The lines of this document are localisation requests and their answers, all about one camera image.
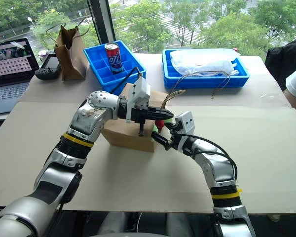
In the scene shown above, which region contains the white plastic bag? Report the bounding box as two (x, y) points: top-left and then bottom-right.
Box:
(169, 49), (241, 76)

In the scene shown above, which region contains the blue compartment tray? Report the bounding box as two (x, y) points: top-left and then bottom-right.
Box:
(83, 40), (147, 93)

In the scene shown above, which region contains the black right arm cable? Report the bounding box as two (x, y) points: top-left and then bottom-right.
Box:
(171, 133), (238, 185)

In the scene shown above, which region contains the brown twine handle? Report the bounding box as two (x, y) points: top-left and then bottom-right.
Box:
(172, 70), (232, 100)

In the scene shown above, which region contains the white and purple cup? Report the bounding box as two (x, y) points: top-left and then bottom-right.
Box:
(38, 49), (49, 63)

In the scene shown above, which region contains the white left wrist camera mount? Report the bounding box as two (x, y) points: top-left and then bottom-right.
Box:
(125, 78), (151, 124)

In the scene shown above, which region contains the red soda can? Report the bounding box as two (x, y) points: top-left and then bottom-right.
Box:
(104, 42), (124, 74)

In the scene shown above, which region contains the grey rounded shape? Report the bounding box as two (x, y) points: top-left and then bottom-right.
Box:
(98, 211), (127, 235)
(166, 213), (188, 237)

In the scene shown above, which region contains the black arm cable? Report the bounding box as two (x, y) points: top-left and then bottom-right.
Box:
(110, 66), (143, 96)
(171, 133), (238, 185)

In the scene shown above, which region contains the red and green plush toy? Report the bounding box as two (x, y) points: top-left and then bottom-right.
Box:
(149, 118), (173, 143)

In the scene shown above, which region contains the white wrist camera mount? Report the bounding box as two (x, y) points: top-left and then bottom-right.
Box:
(125, 78), (151, 124)
(174, 111), (196, 135)

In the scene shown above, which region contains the silver laptop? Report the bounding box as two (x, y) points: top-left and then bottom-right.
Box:
(0, 38), (40, 116)

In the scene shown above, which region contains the wide brown paper bag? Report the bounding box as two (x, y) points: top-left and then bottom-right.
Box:
(100, 82), (187, 153)

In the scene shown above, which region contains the thin white cable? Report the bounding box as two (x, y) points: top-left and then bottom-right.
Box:
(136, 212), (144, 233)

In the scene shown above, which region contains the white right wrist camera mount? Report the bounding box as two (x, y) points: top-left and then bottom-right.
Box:
(174, 111), (196, 135)

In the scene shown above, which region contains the black backpack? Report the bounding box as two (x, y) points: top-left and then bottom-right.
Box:
(264, 36), (296, 91)

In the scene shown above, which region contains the black handheld controller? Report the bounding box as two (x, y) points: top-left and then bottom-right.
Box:
(35, 52), (62, 80)

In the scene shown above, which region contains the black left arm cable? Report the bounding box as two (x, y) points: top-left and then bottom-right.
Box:
(110, 66), (143, 96)

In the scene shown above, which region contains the black window post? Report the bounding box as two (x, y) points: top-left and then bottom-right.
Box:
(86, 0), (116, 43)

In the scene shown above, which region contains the tall brown paper bag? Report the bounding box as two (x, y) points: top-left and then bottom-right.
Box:
(46, 18), (90, 81)

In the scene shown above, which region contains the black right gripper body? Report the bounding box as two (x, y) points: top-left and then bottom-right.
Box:
(165, 128), (185, 151)

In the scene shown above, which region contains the blue plastic crate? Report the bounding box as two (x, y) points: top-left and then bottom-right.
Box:
(162, 48), (251, 90)

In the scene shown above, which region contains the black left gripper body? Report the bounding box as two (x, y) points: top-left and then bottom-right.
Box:
(131, 103), (155, 138)

